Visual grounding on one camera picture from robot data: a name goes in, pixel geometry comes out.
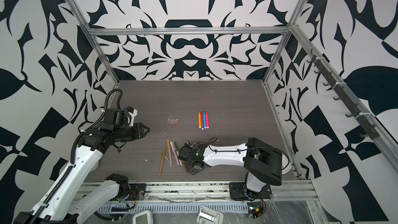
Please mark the purple marker pen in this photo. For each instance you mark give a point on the purple marker pen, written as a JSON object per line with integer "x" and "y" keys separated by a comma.
{"x": 202, "y": 121}

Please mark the silver metal bracket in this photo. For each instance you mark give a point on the silver metal bracket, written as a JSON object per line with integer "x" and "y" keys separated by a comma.
{"x": 209, "y": 216}

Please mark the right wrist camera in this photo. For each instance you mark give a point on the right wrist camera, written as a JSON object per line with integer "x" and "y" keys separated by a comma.
{"x": 188, "y": 144}

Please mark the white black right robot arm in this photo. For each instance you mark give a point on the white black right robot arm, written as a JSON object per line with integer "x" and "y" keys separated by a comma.
{"x": 265, "y": 164}

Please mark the blue marker pen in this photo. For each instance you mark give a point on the blue marker pen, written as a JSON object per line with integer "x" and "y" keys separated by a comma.
{"x": 204, "y": 119}

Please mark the small electronics board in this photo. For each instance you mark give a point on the small electronics board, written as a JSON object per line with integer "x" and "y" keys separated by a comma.
{"x": 256, "y": 209}

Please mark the light pink marker pen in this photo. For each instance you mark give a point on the light pink marker pen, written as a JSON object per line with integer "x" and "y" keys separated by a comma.
{"x": 174, "y": 152}

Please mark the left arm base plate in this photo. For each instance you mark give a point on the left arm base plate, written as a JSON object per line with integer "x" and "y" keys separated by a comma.
{"x": 135, "y": 191}

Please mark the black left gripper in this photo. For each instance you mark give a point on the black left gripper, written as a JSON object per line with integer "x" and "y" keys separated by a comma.
{"x": 138, "y": 130}

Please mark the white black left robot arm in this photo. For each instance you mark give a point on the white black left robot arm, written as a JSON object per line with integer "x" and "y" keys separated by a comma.
{"x": 56, "y": 206}

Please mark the brown marker pen far left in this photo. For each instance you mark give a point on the brown marker pen far left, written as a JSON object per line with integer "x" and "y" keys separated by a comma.
{"x": 162, "y": 161}

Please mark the orange marker pen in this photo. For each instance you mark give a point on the orange marker pen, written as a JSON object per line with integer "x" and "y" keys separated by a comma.
{"x": 200, "y": 120}

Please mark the white handheld device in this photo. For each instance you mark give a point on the white handheld device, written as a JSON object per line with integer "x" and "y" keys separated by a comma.
{"x": 144, "y": 217}

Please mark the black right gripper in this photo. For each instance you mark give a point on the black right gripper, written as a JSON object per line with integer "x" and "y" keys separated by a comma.
{"x": 190, "y": 170}

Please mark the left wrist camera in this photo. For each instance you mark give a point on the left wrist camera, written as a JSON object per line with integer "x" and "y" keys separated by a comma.
{"x": 130, "y": 114}

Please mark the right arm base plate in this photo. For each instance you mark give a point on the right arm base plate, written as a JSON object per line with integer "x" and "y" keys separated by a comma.
{"x": 238, "y": 192}

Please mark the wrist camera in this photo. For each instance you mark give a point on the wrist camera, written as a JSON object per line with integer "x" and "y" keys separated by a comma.
{"x": 130, "y": 114}
{"x": 188, "y": 144}

